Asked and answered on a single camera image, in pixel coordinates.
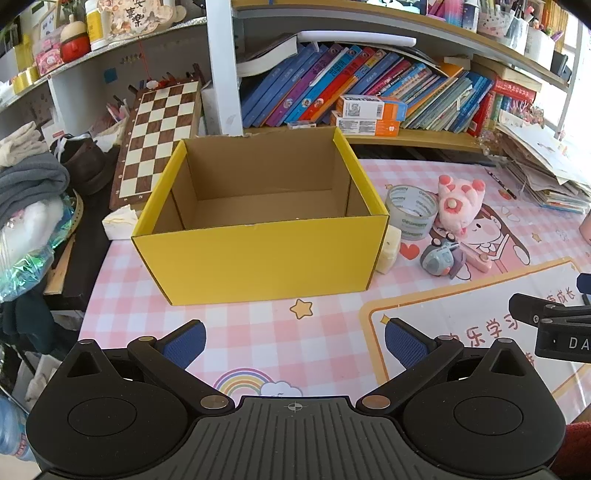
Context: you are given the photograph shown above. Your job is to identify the white crumpled tissue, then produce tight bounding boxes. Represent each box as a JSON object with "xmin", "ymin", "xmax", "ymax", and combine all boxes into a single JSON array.
[{"xmin": 102, "ymin": 205, "xmax": 139, "ymax": 241}]

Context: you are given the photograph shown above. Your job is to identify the clear pink pen holder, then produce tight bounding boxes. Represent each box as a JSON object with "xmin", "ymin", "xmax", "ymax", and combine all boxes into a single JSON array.
[{"xmin": 478, "ymin": 0, "xmax": 529, "ymax": 51}]

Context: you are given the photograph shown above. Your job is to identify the white shelf unit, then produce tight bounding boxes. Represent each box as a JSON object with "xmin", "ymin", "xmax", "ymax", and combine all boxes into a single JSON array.
[{"xmin": 0, "ymin": 0, "xmax": 245, "ymax": 139}]

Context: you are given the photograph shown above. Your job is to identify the wooden bookshelf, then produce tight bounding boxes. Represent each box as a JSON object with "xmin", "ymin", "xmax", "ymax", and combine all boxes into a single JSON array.
[{"xmin": 231, "ymin": 0, "xmax": 591, "ymax": 153}]

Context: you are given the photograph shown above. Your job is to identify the grey cloth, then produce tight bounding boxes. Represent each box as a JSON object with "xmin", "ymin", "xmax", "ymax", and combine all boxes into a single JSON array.
[{"xmin": 0, "ymin": 152, "xmax": 70, "ymax": 229}]

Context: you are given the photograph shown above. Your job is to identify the pink bead decoration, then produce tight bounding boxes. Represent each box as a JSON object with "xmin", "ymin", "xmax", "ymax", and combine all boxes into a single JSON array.
[{"xmin": 501, "ymin": 99, "xmax": 546, "ymax": 125}]

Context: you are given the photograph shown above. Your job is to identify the yellow cardboard box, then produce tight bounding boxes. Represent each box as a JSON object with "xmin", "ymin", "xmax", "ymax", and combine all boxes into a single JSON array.
[{"xmin": 130, "ymin": 126, "xmax": 391, "ymax": 306}]

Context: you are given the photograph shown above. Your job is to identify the beige cloth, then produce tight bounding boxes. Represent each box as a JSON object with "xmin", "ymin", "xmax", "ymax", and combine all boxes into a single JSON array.
[{"xmin": 0, "ymin": 122, "xmax": 49, "ymax": 167}]

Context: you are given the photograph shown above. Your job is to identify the decorative paper plaque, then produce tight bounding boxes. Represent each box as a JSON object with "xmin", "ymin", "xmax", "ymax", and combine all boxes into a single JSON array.
[{"xmin": 99, "ymin": 0, "xmax": 176, "ymax": 35}]

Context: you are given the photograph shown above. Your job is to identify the iridescent plastic bag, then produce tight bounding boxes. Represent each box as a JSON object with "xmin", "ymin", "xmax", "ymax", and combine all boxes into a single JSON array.
[{"xmin": 0, "ymin": 194, "xmax": 81, "ymax": 301}]

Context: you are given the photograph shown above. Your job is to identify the white blue orange carton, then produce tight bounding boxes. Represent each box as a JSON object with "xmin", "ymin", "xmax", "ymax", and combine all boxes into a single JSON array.
[{"xmin": 335, "ymin": 95, "xmax": 409, "ymax": 121}]

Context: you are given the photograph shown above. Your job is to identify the pile of papers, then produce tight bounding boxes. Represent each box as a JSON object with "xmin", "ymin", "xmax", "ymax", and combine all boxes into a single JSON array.
[{"xmin": 496, "ymin": 121, "xmax": 591, "ymax": 215}]

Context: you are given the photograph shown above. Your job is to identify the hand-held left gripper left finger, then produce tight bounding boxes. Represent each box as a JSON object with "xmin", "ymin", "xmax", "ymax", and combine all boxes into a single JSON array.
[{"xmin": 60, "ymin": 319, "xmax": 234, "ymax": 414}]

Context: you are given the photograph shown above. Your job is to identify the pink patterned box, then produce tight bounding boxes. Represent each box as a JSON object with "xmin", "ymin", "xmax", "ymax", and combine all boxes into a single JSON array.
[{"xmin": 34, "ymin": 39, "xmax": 65, "ymax": 75}]

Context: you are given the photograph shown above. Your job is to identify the rolled white paper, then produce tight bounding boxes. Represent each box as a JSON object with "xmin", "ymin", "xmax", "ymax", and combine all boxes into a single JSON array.
[{"xmin": 299, "ymin": 30, "xmax": 419, "ymax": 48}]

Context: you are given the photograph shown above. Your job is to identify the yellow perforated strap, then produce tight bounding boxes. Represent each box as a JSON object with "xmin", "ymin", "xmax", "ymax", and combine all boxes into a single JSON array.
[{"xmin": 65, "ymin": 191, "xmax": 85, "ymax": 241}]

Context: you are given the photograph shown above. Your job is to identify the pink plush toy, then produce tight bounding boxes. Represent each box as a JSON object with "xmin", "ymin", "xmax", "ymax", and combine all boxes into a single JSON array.
[{"xmin": 436, "ymin": 174, "xmax": 486, "ymax": 240}]

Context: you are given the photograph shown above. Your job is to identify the white bottle yellow label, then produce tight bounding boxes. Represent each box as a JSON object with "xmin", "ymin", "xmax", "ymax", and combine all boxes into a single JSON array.
[{"xmin": 84, "ymin": 0, "xmax": 109, "ymax": 51}]

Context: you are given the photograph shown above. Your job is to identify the clear water bottle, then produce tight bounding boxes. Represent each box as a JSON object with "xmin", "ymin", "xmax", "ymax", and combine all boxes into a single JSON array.
[{"xmin": 0, "ymin": 397, "xmax": 35, "ymax": 462}]

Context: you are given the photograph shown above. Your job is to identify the small pink eraser case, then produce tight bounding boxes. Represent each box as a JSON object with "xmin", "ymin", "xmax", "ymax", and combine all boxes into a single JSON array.
[{"xmin": 462, "ymin": 242, "xmax": 494, "ymax": 274}]

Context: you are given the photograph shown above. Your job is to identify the white block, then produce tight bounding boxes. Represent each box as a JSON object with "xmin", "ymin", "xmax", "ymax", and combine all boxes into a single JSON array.
[{"xmin": 375, "ymin": 224, "xmax": 402, "ymax": 275}]

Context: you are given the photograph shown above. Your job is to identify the pink checked desk mat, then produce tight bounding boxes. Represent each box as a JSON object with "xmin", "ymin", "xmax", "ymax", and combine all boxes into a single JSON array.
[{"xmin": 78, "ymin": 157, "xmax": 591, "ymax": 462}]

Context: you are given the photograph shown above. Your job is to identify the wooden chessboard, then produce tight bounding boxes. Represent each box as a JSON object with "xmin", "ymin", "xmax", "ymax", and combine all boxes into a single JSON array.
[{"xmin": 108, "ymin": 76, "xmax": 204, "ymax": 204}]

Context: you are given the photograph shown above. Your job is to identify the white pen holder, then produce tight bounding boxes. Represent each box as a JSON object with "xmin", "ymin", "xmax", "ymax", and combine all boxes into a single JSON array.
[{"xmin": 524, "ymin": 25, "xmax": 555, "ymax": 68}]

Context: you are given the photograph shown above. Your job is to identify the clear tape roll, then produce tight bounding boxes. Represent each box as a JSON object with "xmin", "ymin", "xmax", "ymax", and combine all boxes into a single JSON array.
[{"xmin": 385, "ymin": 184, "xmax": 439, "ymax": 241}]

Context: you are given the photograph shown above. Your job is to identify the row of colourful books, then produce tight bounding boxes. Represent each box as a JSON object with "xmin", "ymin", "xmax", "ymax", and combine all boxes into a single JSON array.
[{"xmin": 240, "ymin": 41, "xmax": 539, "ymax": 137}]

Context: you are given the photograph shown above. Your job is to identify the black pen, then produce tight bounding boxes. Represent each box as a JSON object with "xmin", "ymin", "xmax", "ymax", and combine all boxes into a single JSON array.
[{"xmin": 485, "ymin": 167, "xmax": 518, "ymax": 200}]

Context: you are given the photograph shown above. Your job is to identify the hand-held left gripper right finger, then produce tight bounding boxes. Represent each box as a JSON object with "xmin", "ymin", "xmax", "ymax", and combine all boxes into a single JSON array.
[{"xmin": 356, "ymin": 318, "xmax": 536, "ymax": 413}]

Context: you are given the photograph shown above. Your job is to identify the dark red cloth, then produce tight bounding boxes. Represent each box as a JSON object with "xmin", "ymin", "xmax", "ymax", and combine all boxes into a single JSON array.
[{"xmin": 551, "ymin": 422, "xmax": 591, "ymax": 480}]

